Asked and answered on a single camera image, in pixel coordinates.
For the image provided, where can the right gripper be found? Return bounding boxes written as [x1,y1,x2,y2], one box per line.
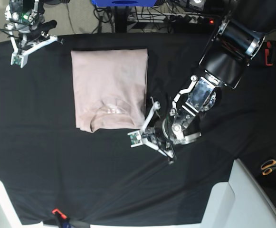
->
[0,20,63,68]

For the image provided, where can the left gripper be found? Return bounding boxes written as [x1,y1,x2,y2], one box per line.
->
[127,97,201,164]

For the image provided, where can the pink T-shirt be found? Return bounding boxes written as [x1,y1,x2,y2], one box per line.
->
[71,49,148,133]

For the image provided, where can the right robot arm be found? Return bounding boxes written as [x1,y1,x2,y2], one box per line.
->
[0,0,64,68]

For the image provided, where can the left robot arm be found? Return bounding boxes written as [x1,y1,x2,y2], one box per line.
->
[128,0,276,163]

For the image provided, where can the blue box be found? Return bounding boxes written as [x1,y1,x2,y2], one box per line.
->
[91,0,157,7]

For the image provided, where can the white power strip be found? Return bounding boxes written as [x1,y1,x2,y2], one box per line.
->
[127,12,202,24]

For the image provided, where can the black power strip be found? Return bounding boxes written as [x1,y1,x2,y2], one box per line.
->
[197,16,220,25]

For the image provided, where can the black table cloth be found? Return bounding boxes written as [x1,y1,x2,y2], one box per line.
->
[0,33,276,226]

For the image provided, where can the red clamp bottom edge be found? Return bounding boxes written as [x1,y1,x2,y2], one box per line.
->
[52,208,68,220]

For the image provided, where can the red black clamp right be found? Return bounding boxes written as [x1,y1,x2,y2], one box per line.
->
[265,40,274,66]

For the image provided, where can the black table leg post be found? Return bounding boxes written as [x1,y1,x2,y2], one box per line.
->
[113,7,129,33]

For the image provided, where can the orange handled scissors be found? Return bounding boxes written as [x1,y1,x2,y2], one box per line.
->
[260,159,276,176]

